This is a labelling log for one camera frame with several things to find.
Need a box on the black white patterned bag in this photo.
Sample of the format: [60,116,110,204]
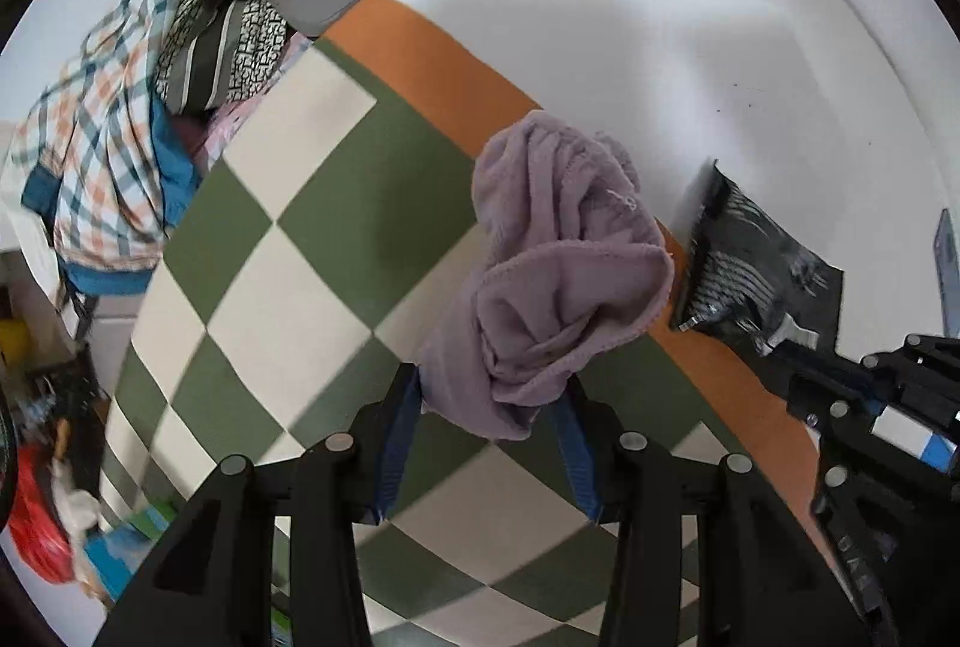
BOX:
[153,0,293,115]

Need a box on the smartphone on table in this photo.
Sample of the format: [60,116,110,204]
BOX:
[932,209,960,338]

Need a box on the yellow bucket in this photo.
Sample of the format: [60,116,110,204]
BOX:
[0,319,34,369]

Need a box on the green white checkered mat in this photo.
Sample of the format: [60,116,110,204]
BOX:
[96,0,842,647]

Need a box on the black snack packet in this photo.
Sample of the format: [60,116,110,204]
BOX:
[670,168,843,356]

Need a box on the purple cloth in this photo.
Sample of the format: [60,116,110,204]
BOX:
[418,111,675,441]

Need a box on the red plastic bag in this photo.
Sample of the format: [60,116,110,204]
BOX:
[8,444,75,585]

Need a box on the open cardboard box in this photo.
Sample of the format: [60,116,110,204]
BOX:
[83,502,178,603]

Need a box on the plaid blanket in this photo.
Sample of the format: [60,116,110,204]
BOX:
[2,0,200,296]

